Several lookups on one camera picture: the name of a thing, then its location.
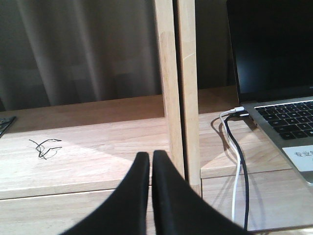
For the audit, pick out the silver laptop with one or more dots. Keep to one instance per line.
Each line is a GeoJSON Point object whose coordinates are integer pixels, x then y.
{"type": "Point", "coordinates": [272, 51]}

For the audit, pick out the wooden shelf posts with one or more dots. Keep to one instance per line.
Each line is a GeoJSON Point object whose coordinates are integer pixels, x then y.
{"type": "Point", "coordinates": [176, 41]}

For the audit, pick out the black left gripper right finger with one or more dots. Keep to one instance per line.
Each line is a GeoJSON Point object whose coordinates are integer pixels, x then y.
{"type": "Point", "coordinates": [178, 210]}

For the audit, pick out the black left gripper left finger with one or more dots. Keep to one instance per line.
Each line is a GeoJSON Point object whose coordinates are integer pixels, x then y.
{"type": "Point", "coordinates": [124, 211]}

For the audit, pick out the light wooden shelf unit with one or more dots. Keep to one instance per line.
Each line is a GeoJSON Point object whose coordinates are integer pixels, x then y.
{"type": "Point", "coordinates": [57, 164]}

